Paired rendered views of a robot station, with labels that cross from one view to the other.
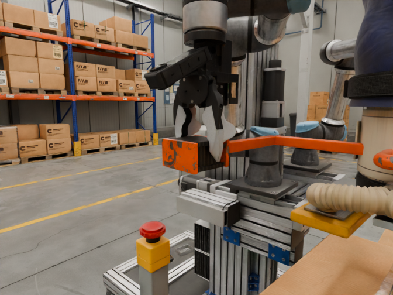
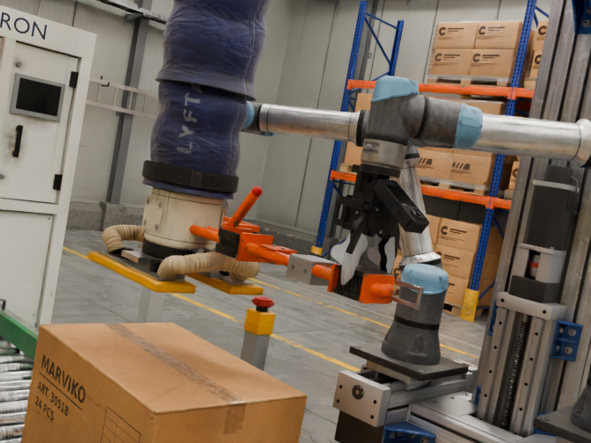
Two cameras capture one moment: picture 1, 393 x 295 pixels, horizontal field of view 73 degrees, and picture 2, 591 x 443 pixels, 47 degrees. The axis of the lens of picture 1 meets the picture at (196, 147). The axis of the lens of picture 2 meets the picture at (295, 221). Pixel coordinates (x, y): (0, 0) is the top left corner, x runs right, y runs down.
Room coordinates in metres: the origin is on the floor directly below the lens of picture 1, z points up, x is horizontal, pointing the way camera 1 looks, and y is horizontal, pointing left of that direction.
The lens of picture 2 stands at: (0.78, -2.01, 1.44)
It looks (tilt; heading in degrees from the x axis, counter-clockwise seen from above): 4 degrees down; 91
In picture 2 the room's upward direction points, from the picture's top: 10 degrees clockwise
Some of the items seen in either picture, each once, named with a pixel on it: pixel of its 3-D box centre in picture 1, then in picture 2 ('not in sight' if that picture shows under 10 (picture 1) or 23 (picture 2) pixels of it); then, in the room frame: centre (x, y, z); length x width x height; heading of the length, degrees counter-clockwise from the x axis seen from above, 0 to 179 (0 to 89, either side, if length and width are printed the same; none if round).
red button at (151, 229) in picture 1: (152, 232); (262, 304); (0.68, 0.12, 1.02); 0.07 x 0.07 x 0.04
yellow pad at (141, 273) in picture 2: not in sight; (140, 265); (0.41, -0.46, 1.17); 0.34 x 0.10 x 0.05; 133
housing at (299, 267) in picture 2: not in sight; (310, 269); (0.80, -0.73, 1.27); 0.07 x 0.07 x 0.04; 43
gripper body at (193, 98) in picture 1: (207, 72); not in sight; (0.48, -0.02, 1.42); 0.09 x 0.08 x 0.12; 133
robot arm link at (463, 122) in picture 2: not in sight; (444, 123); (0.98, -0.79, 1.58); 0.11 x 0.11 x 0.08; 8
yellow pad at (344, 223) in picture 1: (350, 194); (207, 268); (0.55, -0.33, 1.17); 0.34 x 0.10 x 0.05; 133
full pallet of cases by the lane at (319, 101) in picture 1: (324, 120); not in sight; (8.04, -3.86, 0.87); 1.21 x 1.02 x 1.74; 139
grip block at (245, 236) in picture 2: not in sight; (244, 243); (0.65, -0.58, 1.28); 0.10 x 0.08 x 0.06; 43
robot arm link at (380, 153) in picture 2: not in sight; (382, 155); (0.88, -0.82, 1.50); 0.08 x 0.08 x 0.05
